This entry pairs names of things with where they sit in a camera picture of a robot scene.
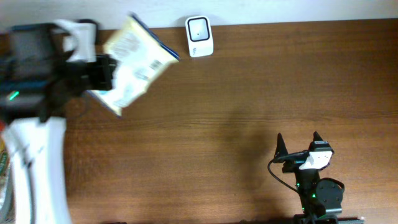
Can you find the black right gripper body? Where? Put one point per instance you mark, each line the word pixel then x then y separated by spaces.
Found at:
pixel 294 165

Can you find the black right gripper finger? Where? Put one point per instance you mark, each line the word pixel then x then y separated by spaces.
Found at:
pixel 317 137
pixel 281 149

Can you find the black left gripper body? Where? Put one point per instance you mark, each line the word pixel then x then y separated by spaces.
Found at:
pixel 101 72

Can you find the yellow snack bag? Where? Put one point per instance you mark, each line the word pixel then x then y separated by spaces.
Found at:
pixel 141 58

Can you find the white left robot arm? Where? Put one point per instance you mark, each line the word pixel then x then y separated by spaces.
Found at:
pixel 50 64

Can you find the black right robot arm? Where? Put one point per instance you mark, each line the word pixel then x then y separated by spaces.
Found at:
pixel 320 198

